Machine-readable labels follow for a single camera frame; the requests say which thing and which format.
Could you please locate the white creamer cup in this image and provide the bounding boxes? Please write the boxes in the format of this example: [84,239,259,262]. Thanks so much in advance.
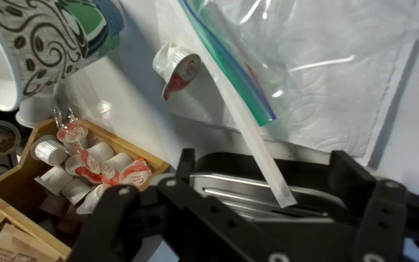
[33,164,75,197]
[55,120,91,154]
[74,140,116,172]
[14,91,64,130]
[29,135,71,168]
[100,152,152,190]
[59,177,96,207]

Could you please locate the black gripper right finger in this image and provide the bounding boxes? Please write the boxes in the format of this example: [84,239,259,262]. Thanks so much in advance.
[328,151,419,262]

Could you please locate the black silver pod coffee machine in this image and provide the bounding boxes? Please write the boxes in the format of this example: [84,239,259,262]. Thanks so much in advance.
[182,149,381,231]

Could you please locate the brown sugar packet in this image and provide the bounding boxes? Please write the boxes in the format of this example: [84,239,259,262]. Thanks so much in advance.
[0,222,52,262]

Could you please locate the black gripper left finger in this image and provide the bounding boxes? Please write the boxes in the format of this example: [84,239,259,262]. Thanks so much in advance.
[67,148,275,262]

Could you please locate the red label creamer cup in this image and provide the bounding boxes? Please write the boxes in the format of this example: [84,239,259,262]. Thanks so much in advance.
[151,43,203,103]

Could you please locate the patterned paper cup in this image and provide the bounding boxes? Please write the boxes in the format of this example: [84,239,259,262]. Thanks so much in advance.
[0,0,125,114]

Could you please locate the wooden condiment organizer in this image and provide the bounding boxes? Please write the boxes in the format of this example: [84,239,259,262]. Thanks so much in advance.
[0,117,173,262]

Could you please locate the clear plastic zip bag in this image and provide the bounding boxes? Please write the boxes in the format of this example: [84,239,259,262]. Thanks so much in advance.
[154,0,419,171]

